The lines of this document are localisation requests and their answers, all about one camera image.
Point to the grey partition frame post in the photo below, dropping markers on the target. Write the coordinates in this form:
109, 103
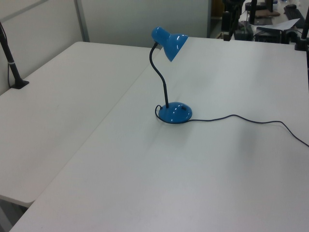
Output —
82, 21

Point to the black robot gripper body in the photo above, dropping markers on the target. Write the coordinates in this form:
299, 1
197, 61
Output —
226, 21

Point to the thin black upright pole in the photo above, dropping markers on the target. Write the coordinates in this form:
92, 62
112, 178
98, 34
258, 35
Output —
253, 10

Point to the black clamp stand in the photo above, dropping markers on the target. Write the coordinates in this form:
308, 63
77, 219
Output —
303, 41

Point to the blue gooseneck desk lamp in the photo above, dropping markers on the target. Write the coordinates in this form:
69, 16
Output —
174, 114

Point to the black camera stand pole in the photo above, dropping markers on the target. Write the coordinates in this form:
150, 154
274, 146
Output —
12, 68

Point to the white paper sheet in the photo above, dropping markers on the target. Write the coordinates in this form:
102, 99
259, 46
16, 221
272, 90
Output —
282, 24

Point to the black electronic device box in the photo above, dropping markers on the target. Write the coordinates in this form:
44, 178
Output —
243, 32

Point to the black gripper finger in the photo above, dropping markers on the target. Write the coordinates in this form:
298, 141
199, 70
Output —
225, 36
228, 36

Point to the black computer keyboard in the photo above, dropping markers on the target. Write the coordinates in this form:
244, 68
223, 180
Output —
293, 12

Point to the brown flat object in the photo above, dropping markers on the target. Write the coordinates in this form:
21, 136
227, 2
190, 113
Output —
266, 13

